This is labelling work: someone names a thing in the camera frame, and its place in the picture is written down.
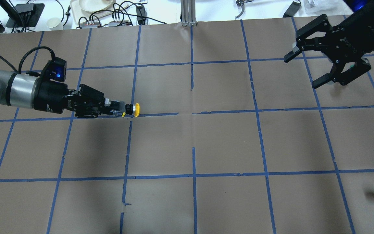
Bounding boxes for yellow push button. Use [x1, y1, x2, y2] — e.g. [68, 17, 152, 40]
[110, 101, 141, 117]

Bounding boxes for black power adapter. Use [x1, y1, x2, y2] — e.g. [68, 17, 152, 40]
[282, 0, 302, 18]

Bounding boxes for beige tray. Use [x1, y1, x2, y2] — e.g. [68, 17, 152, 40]
[69, 0, 116, 24]

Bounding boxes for white paper cup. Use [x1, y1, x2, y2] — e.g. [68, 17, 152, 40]
[46, 18, 64, 31]

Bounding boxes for beige plate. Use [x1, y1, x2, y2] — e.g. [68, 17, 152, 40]
[78, 0, 114, 13]

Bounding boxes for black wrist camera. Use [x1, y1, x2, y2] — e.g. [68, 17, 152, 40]
[44, 57, 67, 83]

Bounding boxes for black camera stand base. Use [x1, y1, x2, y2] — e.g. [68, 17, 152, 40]
[4, 3, 45, 28]

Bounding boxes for aluminium frame post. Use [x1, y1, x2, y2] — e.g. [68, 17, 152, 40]
[181, 0, 197, 27]

